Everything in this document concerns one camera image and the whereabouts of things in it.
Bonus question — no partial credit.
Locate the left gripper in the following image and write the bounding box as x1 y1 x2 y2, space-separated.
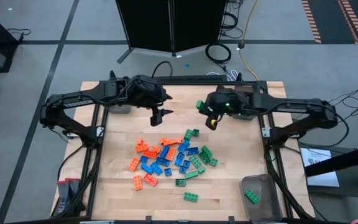
128 74 175 116

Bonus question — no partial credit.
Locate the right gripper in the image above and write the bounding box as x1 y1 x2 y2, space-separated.
198 89 246 118

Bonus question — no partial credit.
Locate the orange eight-stud brick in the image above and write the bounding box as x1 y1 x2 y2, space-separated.
165 147 177 162
127 157 140 172
143 149 158 160
132 175 144 191
143 173 158 187
159 138 178 147

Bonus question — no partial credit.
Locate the black power strip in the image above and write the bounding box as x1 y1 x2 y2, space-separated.
153 74 228 83

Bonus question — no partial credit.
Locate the black folding screen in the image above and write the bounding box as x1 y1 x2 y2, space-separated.
116 0 227 65

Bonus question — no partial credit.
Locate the red-capped grey clamp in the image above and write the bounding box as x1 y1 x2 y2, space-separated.
68 177 81 206
56 179 70 215

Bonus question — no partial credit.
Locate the white paper sheet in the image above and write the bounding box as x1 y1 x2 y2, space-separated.
300 147 341 188

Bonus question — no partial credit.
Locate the black metal stand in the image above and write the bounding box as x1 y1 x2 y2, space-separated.
304 141 358 224

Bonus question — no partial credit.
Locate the white cable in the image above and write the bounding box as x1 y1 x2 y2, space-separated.
206 68 239 82

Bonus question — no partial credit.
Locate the coiled black cable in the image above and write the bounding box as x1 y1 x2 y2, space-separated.
204 42 232 65

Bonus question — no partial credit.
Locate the black cable bundle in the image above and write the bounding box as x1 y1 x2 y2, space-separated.
219 0 245 40

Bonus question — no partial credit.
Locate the yellow cable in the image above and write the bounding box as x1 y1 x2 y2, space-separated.
238 0 260 82

